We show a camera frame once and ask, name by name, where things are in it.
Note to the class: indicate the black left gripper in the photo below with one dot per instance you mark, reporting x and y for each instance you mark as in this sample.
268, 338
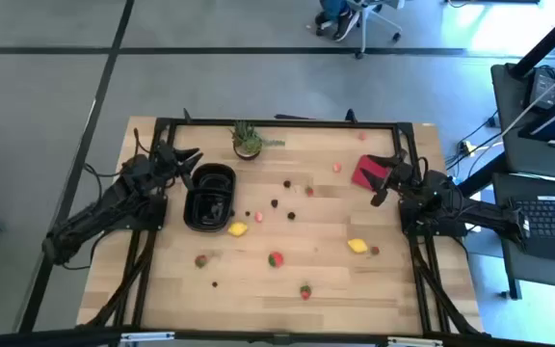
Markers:
166, 158

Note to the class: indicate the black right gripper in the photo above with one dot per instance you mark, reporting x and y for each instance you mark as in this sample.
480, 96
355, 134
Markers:
405, 172

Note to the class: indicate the pink toy raspberry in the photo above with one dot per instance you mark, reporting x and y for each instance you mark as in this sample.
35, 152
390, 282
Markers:
258, 216
336, 167
362, 136

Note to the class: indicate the black plastic tupperware container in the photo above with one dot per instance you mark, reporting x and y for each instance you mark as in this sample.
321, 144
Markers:
210, 212

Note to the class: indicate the yellow toy lemon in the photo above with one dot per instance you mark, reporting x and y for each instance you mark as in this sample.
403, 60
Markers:
237, 228
357, 246

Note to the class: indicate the small strawberry with stem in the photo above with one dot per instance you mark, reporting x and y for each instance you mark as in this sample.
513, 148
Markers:
375, 250

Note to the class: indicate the realistic red toy strawberry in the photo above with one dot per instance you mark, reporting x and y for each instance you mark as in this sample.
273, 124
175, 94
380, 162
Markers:
305, 291
201, 261

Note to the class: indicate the painted red toy strawberry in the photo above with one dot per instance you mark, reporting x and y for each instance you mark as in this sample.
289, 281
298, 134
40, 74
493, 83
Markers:
275, 259

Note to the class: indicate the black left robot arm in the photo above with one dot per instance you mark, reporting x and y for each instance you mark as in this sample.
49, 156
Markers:
94, 217

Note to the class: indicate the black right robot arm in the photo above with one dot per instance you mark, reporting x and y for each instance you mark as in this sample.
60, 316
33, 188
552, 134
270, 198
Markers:
475, 212

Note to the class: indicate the red cloth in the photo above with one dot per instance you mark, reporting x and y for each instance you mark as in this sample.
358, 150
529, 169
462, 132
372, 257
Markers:
362, 173

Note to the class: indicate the potted green succulent plant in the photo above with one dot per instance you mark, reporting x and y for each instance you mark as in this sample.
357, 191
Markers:
247, 142

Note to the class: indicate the yellow power plug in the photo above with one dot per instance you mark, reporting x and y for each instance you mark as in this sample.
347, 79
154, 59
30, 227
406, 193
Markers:
467, 146

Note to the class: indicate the black desk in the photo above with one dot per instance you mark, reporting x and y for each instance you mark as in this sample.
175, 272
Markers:
509, 120
509, 270

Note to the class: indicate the white office chair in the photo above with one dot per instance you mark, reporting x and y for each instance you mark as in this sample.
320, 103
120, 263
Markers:
363, 24

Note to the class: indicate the person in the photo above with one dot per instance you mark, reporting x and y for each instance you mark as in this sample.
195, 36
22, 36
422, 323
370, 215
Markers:
342, 26

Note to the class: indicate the black laptop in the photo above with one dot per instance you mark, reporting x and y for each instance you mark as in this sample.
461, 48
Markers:
547, 221

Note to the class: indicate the black power brick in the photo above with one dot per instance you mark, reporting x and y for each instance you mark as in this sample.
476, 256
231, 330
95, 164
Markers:
542, 87

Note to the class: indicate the black diagonal beam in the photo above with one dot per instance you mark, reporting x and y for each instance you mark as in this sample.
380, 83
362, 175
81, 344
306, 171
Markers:
547, 41

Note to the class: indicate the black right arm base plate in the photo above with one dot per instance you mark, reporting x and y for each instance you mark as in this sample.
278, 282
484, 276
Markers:
407, 224

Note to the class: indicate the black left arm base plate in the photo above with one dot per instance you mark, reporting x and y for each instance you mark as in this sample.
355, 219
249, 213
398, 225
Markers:
157, 219

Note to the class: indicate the black aluminium table frame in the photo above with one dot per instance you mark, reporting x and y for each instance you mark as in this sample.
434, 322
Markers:
282, 123

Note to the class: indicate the silver metal bracket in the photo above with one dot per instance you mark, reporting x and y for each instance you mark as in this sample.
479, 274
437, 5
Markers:
147, 336
414, 342

